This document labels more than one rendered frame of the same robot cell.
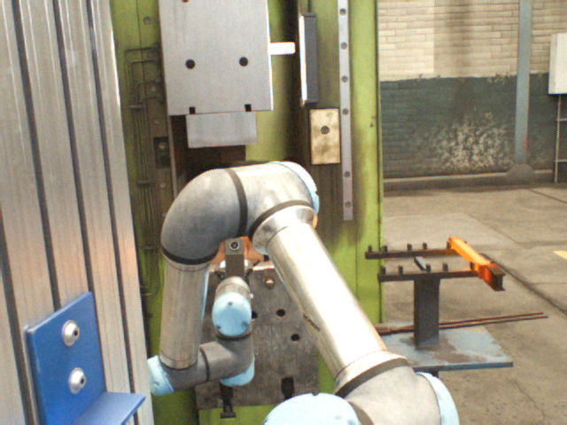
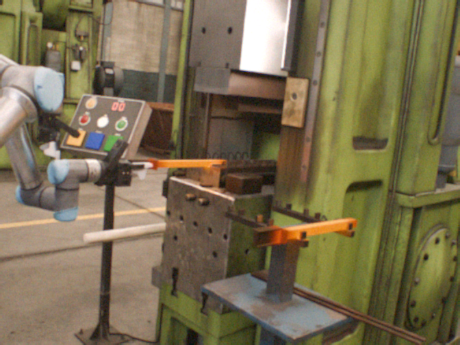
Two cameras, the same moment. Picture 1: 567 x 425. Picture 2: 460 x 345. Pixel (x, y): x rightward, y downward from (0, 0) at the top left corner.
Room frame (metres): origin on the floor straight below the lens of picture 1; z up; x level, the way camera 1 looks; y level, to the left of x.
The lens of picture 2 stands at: (0.49, -1.34, 1.30)
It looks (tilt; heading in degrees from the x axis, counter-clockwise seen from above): 10 degrees down; 48
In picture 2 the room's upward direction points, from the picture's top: 6 degrees clockwise
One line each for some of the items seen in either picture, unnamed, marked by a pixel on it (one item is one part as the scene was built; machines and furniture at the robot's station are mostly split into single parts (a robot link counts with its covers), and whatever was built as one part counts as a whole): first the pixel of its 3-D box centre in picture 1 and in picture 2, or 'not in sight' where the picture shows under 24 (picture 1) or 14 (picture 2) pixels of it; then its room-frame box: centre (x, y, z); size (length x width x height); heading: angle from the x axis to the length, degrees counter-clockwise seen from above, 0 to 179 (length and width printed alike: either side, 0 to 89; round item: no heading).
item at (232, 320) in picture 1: (232, 311); (68, 172); (1.11, 0.11, 0.99); 0.11 x 0.08 x 0.09; 3
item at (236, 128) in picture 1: (224, 125); (249, 84); (1.89, 0.17, 1.32); 0.42 x 0.20 x 0.10; 3
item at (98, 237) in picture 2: not in sight; (130, 232); (1.58, 0.51, 0.62); 0.44 x 0.05 x 0.05; 3
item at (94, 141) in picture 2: not in sight; (95, 141); (1.46, 0.66, 1.01); 0.07 x 0.05 x 0.07; 118
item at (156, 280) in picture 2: not in sight; (161, 276); (1.78, 0.53, 0.36); 0.09 x 0.07 x 0.12; 93
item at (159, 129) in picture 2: not in sight; (170, 129); (5.64, 6.23, 0.42); 1.89 x 1.20 x 0.85; 92
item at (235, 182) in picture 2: not in sight; (244, 183); (1.75, -0.01, 0.95); 0.12 x 0.08 x 0.06; 3
